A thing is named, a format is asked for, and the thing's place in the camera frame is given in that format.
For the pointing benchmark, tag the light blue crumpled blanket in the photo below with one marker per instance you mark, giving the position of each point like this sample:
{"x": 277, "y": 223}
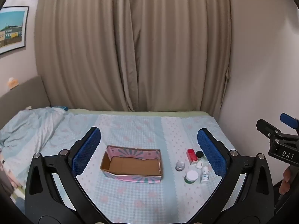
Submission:
{"x": 29, "y": 130}

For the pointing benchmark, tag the framed landscape picture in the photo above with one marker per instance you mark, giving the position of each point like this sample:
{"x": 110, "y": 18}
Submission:
{"x": 13, "y": 28}

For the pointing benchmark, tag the pink patterned cardboard box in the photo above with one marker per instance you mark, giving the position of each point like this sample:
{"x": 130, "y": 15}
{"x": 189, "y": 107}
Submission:
{"x": 132, "y": 164}

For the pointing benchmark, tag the blue pink checkered bedsheet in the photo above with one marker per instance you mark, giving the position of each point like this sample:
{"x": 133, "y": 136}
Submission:
{"x": 172, "y": 200}

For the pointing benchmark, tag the black cap small jar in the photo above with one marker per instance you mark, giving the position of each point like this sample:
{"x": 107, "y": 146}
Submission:
{"x": 199, "y": 155}

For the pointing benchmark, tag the beige curtain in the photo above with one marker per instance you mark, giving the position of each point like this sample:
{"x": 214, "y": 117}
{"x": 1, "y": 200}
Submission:
{"x": 134, "y": 55}

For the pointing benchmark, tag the white earbuds case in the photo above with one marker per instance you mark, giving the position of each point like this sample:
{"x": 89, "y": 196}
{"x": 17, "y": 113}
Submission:
{"x": 199, "y": 164}

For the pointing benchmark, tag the grey bed headboard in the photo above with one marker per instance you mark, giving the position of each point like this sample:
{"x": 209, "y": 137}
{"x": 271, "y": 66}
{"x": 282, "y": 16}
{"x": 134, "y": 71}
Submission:
{"x": 30, "y": 93}

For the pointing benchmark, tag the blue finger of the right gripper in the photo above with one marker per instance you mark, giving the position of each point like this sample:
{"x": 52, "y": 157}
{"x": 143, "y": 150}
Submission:
{"x": 289, "y": 121}

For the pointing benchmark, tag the red small carton box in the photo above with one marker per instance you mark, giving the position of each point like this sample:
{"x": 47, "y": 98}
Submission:
{"x": 191, "y": 156}

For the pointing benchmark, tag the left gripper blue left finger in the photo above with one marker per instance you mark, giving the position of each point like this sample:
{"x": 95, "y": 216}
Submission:
{"x": 53, "y": 193}

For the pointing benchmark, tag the person's right hand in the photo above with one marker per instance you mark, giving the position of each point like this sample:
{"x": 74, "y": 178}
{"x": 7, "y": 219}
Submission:
{"x": 285, "y": 185}

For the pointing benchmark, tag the silver lid red jar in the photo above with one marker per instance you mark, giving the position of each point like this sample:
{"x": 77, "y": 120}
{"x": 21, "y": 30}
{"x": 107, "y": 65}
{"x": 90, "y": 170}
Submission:
{"x": 180, "y": 165}

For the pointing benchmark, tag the orange plush toy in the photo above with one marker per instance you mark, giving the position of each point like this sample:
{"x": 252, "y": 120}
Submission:
{"x": 12, "y": 83}

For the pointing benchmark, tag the white vitamin pill bottle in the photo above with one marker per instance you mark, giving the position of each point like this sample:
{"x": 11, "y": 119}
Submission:
{"x": 204, "y": 175}

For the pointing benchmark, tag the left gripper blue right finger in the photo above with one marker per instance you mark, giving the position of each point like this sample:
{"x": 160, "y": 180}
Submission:
{"x": 245, "y": 193}

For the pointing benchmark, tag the white lid green jar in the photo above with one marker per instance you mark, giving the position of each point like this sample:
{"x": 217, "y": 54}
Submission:
{"x": 191, "y": 176}

